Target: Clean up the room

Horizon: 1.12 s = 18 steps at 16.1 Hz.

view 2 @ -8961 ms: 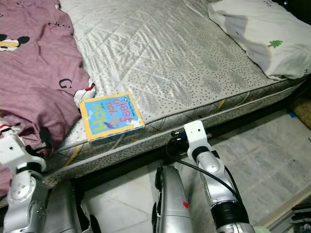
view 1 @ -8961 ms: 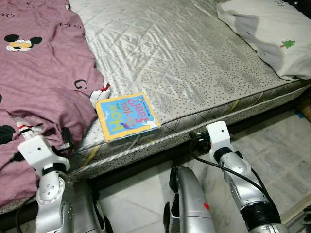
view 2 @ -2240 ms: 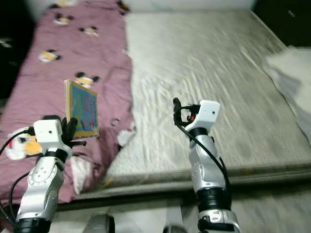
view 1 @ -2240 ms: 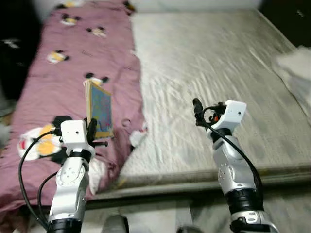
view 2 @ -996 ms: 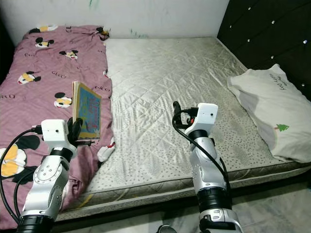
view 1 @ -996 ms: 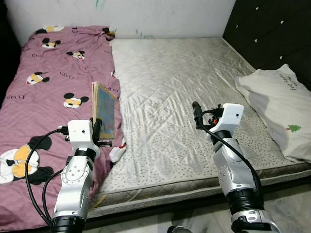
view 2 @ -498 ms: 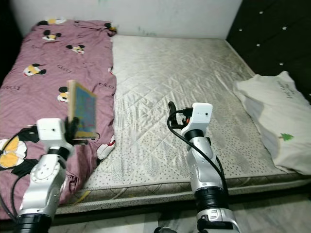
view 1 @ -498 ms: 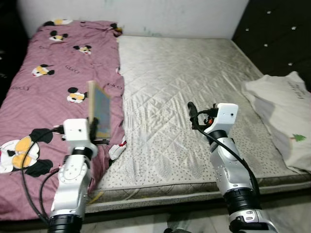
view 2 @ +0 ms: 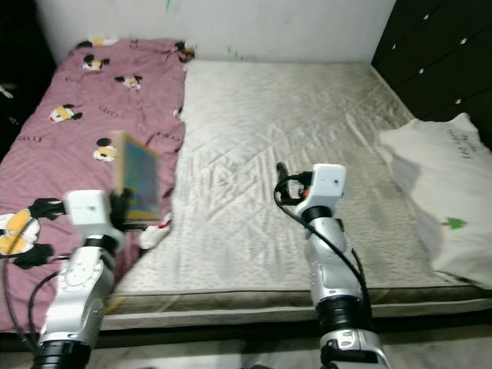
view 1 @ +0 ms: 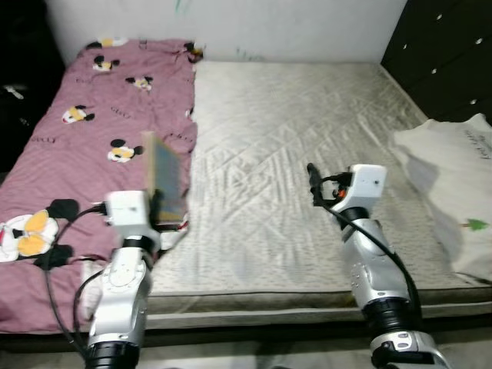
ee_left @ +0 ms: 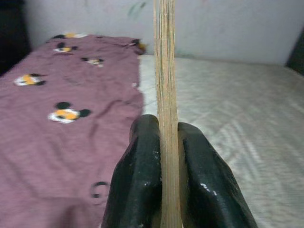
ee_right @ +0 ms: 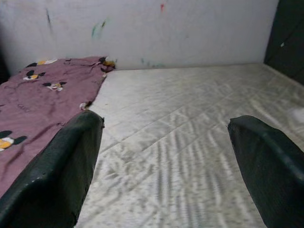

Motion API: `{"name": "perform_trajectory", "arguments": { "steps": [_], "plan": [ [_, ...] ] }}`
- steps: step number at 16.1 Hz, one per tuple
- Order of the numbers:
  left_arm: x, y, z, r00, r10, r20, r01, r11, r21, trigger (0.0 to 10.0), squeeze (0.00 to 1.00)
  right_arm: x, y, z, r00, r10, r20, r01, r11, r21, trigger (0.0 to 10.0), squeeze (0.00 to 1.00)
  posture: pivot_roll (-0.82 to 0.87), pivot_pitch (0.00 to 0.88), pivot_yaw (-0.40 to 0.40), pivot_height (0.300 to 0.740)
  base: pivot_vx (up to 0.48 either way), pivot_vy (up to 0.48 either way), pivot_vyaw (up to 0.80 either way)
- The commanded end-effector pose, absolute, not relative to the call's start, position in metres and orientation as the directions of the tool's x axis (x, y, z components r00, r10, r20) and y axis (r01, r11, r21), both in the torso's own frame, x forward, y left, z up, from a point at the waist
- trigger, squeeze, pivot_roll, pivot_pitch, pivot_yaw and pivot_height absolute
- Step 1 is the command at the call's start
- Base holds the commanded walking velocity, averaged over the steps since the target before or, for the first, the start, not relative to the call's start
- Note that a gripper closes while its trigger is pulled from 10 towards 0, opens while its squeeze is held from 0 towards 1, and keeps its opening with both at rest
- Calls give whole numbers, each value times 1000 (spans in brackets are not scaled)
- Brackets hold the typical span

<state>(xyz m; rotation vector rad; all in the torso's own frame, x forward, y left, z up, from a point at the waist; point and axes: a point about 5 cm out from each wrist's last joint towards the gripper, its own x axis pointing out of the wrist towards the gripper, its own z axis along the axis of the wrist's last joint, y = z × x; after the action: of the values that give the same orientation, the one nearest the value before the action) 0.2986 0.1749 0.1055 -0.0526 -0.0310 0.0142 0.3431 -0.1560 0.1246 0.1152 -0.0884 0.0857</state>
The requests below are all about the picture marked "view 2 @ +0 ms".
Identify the purple Mickey Mouse blanket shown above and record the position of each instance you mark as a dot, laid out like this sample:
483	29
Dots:
61	161

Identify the quilted white mattress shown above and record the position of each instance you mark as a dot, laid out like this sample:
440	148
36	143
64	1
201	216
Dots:
277	138

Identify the dark tufted headboard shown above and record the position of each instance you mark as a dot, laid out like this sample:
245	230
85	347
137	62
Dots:
438	54

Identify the black cabinet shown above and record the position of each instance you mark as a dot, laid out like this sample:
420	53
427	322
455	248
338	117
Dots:
19	61

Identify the white pillow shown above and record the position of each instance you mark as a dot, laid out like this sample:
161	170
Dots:
438	184

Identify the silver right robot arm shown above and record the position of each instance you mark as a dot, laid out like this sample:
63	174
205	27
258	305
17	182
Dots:
327	261

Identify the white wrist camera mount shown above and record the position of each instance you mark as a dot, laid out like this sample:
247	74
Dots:
327	183
88	211

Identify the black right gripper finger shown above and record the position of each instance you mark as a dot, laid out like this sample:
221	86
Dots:
283	183

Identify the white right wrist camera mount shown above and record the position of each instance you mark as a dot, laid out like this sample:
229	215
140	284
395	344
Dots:
327	183

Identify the colourful children's picture book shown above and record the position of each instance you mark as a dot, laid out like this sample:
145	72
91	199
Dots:
142	181

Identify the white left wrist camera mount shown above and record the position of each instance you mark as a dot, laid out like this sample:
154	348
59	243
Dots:
88	211

